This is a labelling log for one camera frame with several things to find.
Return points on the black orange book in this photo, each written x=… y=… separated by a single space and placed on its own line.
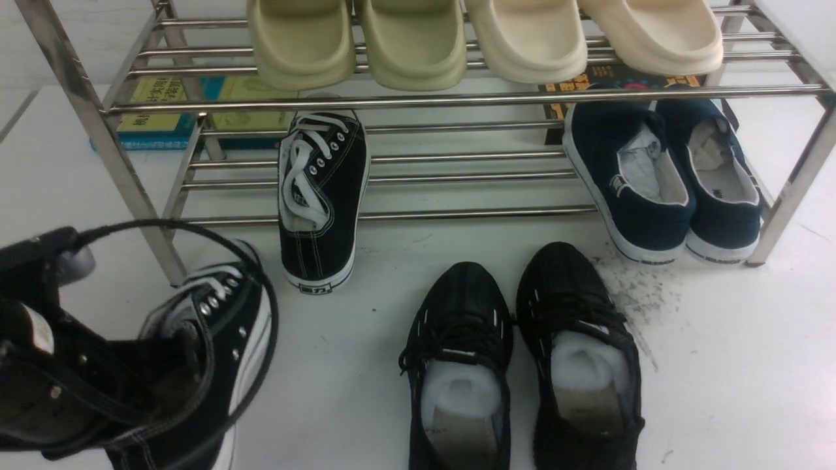
x=617 y=76

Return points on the cream slipper right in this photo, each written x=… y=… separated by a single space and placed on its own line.
x=666 y=38

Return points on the navy slip-on shoe right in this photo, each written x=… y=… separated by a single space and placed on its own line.
x=725 y=227

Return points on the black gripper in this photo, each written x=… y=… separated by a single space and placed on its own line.
x=66 y=389

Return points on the black mesh sneaker left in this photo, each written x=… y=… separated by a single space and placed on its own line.
x=456 y=359

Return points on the cream slipper left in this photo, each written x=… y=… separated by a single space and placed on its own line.
x=530 y=42

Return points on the stainless steel shoe rack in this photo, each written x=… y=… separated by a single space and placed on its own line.
x=162 y=36

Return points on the black mesh sneaker right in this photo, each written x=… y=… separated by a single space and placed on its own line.
x=587 y=364

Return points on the olive green slipper right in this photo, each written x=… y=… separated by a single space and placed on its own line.
x=414 y=45

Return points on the navy slip-on shoe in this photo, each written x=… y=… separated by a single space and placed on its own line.
x=725 y=227
x=621 y=153

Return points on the yellow green book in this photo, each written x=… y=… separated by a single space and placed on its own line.
x=247 y=88

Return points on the black mesh sneaker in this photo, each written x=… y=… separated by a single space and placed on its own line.
x=587 y=364
x=456 y=359

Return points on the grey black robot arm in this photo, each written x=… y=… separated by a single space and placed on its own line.
x=33 y=271

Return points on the olive green slipper left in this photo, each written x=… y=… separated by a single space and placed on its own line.
x=302 y=45

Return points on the cream slipper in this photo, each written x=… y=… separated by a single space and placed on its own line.
x=666 y=38
x=530 y=42

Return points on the navy slip-on shoe left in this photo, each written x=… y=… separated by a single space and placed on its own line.
x=621 y=153

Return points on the black canvas sneaker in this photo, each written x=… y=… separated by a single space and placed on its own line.
x=323 y=166
x=226 y=311

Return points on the olive green slipper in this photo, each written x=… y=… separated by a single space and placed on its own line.
x=414 y=45
x=302 y=45

